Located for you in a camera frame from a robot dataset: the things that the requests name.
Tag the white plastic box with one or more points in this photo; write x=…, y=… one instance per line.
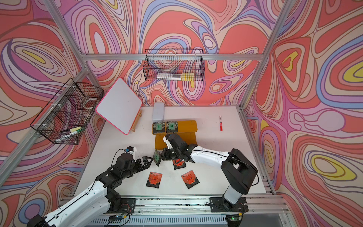
x=158, y=112

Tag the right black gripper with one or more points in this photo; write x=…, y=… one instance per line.
x=166, y=157

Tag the white board with pink edge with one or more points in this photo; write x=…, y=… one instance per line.
x=120, y=106

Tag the red tea bag upper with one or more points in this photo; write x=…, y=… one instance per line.
x=178, y=164

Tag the red tea bag lower left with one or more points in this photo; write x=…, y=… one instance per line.
x=154, y=180

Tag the green yellow markers in basket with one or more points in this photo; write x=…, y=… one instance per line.
x=72, y=130

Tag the red tea bag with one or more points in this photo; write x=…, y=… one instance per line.
x=190, y=179
x=154, y=180
x=178, y=164

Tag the red marker pen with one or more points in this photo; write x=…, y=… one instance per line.
x=220, y=123

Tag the red tea bag lower right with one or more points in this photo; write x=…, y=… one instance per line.
x=190, y=179

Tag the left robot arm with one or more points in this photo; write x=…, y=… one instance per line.
x=99, y=198

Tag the yellow sticky notes in basket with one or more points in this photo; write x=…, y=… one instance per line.
x=187, y=76

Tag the yellow wooden two-tier shelf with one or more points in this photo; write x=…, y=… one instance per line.
x=186, y=130

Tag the black wire basket back wall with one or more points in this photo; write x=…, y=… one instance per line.
x=169, y=64

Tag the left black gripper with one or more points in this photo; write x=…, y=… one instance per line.
x=139, y=163

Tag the black wire basket wall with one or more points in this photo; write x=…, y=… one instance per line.
x=169, y=64
x=72, y=106

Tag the black wire basket left wall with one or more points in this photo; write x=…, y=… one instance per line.
x=72, y=106

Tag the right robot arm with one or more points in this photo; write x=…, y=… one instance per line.
x=238, y=170

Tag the wooden easel stand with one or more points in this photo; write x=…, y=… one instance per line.
x=139, y=115

